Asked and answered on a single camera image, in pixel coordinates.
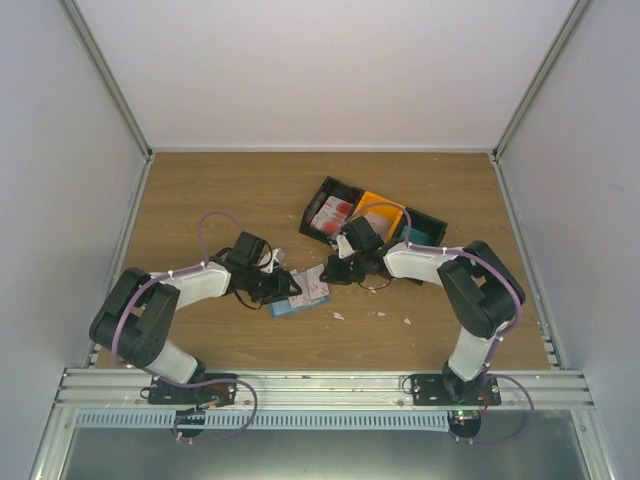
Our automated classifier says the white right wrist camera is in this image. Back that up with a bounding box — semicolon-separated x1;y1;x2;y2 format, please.
336;234;354;259

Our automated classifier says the black storage bin with holders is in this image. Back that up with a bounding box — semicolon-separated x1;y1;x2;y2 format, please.
387;208;447;286

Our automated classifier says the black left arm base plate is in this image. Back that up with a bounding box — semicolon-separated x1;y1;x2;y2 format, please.
147;372;239;439

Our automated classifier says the teal leather card holder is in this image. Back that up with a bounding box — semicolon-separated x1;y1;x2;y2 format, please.
269;264;329;318

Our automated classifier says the teal card holder stack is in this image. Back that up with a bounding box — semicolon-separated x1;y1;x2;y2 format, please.
398;225;434;246

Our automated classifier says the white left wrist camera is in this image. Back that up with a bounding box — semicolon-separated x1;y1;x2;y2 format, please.
258;248;285;274

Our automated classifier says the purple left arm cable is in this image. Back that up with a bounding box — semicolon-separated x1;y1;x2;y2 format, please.
112;211;259;444

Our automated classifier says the black storage bin with cards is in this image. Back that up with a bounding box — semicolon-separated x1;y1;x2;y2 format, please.
299;177;365;245

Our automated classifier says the aluminium mounting rail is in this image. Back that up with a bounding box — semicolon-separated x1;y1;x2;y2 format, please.
54;369;595;411

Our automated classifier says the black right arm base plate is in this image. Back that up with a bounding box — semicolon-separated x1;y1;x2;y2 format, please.
408;372;503;439

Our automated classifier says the grey slotted cable duct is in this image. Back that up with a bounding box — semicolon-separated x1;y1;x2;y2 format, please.
76;409;449;432

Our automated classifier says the pink white VIP card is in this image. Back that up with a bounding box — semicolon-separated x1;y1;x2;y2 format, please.
289;264;329;309

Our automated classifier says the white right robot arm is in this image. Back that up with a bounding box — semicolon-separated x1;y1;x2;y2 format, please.
320;218;526;405

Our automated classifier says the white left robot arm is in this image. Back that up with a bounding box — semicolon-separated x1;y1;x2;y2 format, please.
89;232;302;404

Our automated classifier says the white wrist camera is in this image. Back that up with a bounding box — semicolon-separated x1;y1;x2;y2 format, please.
336;234;354;259
258;248;285;274

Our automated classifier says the red white card stack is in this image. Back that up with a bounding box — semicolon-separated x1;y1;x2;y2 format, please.
310;196;353;236

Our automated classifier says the yellow storage bin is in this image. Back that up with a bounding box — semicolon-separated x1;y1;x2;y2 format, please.
352;190;404;241

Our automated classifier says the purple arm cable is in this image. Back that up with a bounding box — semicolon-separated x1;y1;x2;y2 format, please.
112;211;259;444
329;199;535;445

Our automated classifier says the pink white card stack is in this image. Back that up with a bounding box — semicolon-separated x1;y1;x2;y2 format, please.
364;212;395;240

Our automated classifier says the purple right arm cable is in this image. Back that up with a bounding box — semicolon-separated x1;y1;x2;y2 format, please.
329;199;535;445

